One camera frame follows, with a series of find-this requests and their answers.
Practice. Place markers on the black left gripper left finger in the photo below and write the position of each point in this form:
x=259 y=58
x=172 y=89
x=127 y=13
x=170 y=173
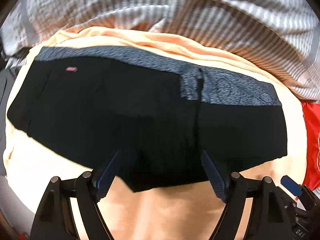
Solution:
x=54 y=217

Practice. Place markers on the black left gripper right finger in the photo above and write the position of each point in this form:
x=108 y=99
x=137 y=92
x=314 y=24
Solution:
x=268 y=218

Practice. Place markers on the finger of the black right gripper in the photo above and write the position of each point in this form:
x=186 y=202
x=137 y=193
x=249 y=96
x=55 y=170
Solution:
x=291 y=186

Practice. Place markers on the black pants grey waistband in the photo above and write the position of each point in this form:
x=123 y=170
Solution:
x=159 y=113

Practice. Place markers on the peach bed sheet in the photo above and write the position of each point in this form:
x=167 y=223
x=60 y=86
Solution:
x=180 y=212

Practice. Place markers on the red cloth item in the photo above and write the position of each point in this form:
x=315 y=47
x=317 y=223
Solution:
x=312 y=123

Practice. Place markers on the grey white striped blanket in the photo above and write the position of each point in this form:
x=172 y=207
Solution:
x=279 y=36

